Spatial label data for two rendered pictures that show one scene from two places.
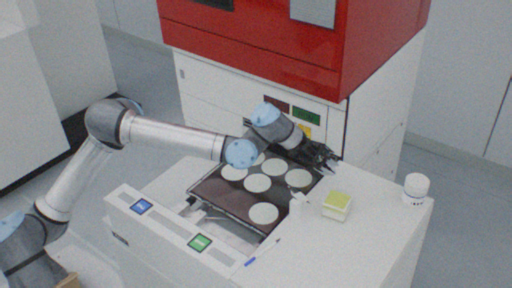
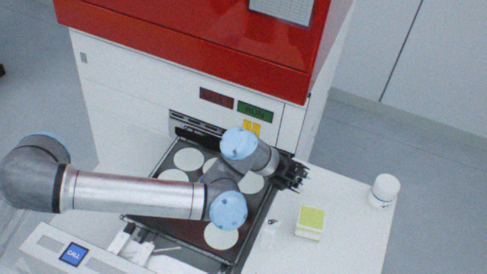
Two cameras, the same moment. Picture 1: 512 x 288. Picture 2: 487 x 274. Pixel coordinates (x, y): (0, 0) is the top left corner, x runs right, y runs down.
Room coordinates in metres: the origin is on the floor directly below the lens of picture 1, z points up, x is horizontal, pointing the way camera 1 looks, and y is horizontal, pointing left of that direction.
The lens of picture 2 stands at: (0.42, 0.22, 2.06)
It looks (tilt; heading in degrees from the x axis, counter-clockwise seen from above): 47 degrees down; 338
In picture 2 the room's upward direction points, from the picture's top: 8 degrees clockwise
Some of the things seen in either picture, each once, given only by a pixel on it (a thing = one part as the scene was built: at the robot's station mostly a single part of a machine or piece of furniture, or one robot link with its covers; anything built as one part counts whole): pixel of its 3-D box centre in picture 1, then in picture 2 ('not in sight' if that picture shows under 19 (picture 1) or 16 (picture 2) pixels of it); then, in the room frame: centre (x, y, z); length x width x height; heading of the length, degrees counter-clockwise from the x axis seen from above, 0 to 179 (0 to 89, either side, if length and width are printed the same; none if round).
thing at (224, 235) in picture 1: (214, 237); (167, 272); (1.00, 0.16, 0.87); 0.36 x 0.08 x 0.03; 51
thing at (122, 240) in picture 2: (178, 210); (117, 246); (1.10, 0.28, 0.89); 0.08 x 0.03 x 0.03; 141
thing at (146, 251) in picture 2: (195, 221); (143, 256); (1.05, 0.22, 0.89); 0.08 x 0.03 x 0.03; 141
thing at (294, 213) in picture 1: (298, 202); (271, 228); (0.98, -0.12, 1.03); 0.06 x 0.04 x 0.13; 141
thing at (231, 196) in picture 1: (257, 183); (204, 193); (1.22, 0.01, 0.90); 0.34 x 0.34 x 0.01; 51
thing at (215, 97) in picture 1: (251, 110); (181, 101); (1.51, 0.02, 1.02); 0.82 x 0.03 x 0.40; 51
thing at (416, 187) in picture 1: (414, 190); (383, 192); (1.03, -0.49, 1.01); 0.07 x 0.07 x 0.10
